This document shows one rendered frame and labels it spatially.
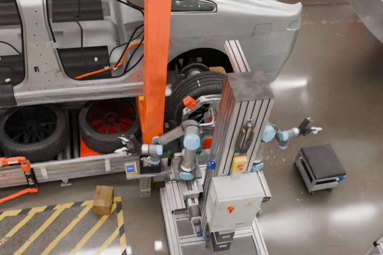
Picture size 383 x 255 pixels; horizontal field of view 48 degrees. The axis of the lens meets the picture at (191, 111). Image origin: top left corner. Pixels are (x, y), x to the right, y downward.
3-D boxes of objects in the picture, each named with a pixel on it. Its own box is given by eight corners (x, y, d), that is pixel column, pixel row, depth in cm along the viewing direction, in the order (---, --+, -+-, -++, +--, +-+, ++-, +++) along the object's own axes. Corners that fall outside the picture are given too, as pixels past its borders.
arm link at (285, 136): (277, 136, 350) (279, 130, 344) (288, 132, 354) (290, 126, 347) (282, 144, 345) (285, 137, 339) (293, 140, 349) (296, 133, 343)
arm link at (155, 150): (161, 157, 326) (162, 151, 319) (147, 156, 325) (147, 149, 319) (162, 149, 331) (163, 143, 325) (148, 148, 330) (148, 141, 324)
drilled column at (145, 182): (149, 188, 442) (149, 164, 410) (150, 196, 435) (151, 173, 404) (139, 189, 439) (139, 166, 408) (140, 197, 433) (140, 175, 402)
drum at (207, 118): (216, 118, 410) (218, 108, 399) (221, 135, 396) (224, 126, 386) (202, 119, 407) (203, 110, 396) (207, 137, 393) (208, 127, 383)
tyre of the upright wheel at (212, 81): (244, 70, 406) (178, 69, 386) (252, 88, 391) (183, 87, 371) (225, 116, 453) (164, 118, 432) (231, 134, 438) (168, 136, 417)
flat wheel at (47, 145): (15, 176, 406) (9, 161, 389) (-9, 130, 439) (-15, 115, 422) (80, 147, 435) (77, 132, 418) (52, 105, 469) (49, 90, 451)
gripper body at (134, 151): (125, 155, 324) (141, 156, 325) (125, 147, 319) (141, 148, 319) (127, 148, 330) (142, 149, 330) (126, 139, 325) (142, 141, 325)
